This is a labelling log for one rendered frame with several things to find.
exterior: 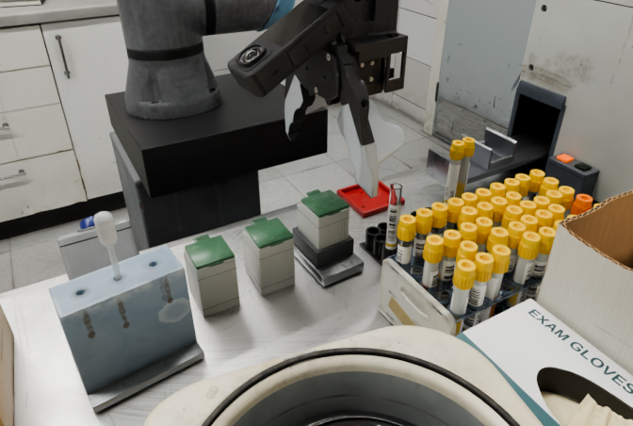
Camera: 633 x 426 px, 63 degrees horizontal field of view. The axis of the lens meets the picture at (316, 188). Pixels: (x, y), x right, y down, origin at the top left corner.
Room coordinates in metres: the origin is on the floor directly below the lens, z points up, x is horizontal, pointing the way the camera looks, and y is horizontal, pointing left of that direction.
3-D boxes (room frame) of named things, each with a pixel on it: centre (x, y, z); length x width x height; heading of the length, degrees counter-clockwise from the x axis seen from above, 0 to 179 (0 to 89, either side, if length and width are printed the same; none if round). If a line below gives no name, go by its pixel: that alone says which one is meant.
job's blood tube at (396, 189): (0.47, -0.08, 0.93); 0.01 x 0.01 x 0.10
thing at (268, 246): (0.44, 0.05, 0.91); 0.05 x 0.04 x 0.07; 29
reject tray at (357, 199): (0.60, -0.07, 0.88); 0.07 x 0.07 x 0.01; 29
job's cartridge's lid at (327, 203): (0.47, -0.01, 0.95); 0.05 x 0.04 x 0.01; 32
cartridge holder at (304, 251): (0.47, -0.01, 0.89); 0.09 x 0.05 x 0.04; 32
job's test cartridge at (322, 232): (0.47, -0.01, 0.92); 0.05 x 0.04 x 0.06; 32
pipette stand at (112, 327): (0.33, 0.16, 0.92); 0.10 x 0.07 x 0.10; 126
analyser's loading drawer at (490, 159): (0.66, -0.26, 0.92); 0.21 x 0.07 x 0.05; 119
